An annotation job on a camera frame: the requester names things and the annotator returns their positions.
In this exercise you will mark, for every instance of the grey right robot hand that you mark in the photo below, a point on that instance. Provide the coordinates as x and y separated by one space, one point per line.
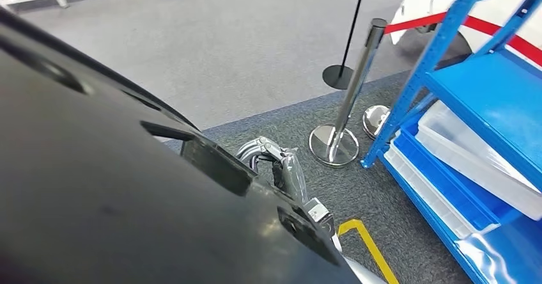
294 176

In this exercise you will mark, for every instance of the black plastic plate frame part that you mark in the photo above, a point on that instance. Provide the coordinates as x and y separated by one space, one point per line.
106 189

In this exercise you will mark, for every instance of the blue metal shelf rack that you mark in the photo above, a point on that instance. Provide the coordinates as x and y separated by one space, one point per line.
487 87

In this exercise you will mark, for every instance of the yellow floor tape square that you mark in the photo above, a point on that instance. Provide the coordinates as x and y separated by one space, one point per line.
372 248

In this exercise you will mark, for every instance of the thin black stanchion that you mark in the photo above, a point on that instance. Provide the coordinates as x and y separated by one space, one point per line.
336 76

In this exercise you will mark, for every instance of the blue plastic bin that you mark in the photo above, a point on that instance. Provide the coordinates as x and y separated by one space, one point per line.
444 184

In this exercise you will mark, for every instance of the red barrier belt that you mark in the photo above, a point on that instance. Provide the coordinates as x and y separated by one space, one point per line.
415 22

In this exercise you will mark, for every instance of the white car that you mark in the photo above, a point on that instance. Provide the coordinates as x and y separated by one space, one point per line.
419 2

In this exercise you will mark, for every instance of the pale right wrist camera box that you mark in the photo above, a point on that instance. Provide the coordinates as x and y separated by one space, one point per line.
317 212

